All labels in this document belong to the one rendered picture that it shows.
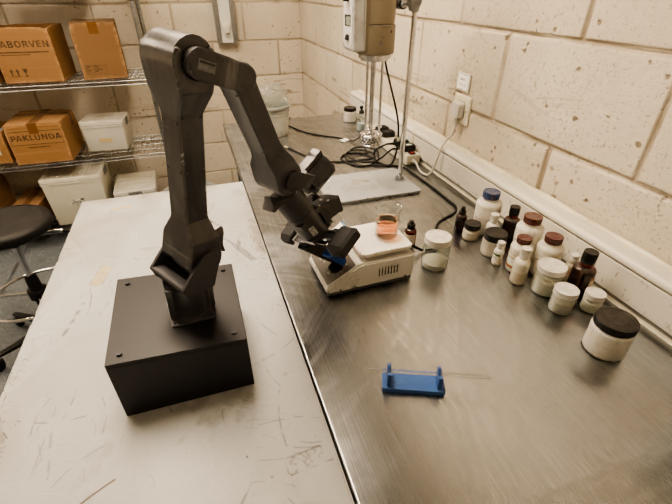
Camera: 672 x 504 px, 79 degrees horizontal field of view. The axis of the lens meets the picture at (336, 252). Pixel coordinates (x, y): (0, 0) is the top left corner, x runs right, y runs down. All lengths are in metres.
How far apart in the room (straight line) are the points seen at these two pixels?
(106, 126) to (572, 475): 2.81
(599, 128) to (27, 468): 1.15
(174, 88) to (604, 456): 0.73
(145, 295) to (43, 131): 2.26
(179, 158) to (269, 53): 2.69
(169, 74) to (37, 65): 2.41
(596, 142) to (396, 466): 0.76
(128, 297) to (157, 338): 0.11
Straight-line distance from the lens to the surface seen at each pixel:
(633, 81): 1.00
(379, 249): 0.85
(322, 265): 0.89
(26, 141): 2.99
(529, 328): 0.87
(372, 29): 1.18
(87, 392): 0.80
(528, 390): 0.76
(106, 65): 2.85
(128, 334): 0.69
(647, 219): 0.99
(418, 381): 0.70
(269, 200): 0.72
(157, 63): 0.54
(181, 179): 0.57
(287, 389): 0.70
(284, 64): 3.25
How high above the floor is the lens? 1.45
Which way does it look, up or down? 33 degrees down
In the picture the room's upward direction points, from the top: straight up
